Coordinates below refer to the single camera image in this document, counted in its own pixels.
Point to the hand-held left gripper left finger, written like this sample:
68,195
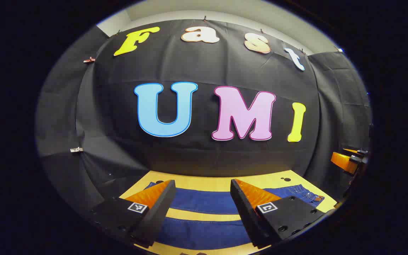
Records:
161,207

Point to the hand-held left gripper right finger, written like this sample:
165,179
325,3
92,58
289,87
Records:
244,216

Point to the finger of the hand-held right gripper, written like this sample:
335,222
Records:
345,161

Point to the blue denim jeans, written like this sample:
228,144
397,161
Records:
204,202

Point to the black backdrop cloth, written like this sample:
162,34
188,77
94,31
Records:
207,156

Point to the white metal clip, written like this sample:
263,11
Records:
76,149

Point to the red clip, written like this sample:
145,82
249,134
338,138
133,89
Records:
89,60

